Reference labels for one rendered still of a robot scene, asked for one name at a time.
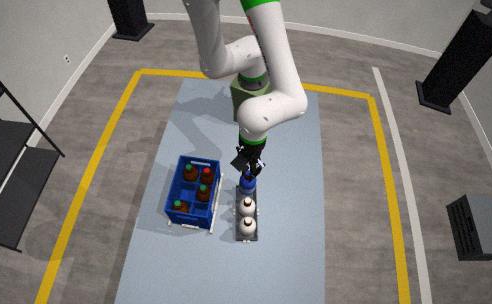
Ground brown bottle with green cap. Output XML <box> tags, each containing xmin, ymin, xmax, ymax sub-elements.
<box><xmin>196</xmin><ymin>185</ymin><xmax>211</xmax><ymax>203</ymax></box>
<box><xmin>183</xmin><ymin>164</ymin><xmax>199</xmax><ymax>183</ymax></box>

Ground brown bottle with red cap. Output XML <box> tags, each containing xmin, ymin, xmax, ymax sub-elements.
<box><xmin>200</xmin><ymin>168</ymin><xmax>215</xmax><ymax>186</ymax></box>

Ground white bottle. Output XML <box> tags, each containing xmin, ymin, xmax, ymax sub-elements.
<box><xmin>238</xmin><ymin>197</ymin><xmax>255</xmax><ymax>218</ymax></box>
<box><xmin>239</xmin><ymin>217</ymin><xmax>256</xmax><ymax>238</ymax></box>

